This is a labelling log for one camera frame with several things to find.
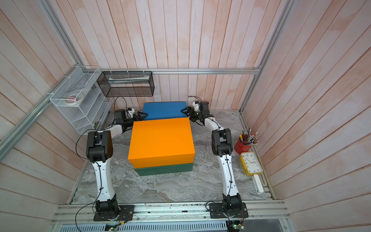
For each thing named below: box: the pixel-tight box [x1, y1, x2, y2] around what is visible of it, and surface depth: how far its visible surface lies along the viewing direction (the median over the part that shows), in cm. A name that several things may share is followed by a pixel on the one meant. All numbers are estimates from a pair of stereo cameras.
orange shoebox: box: [128, 117, 196, 169], surface depth 78 cm
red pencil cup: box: [234, 138, 253, 155], surface depth 90 cm
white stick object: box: [252, 174, 265, 195], surface depth 82 cm
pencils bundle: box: [239, 127, 259, 146], surface depth 92 cm
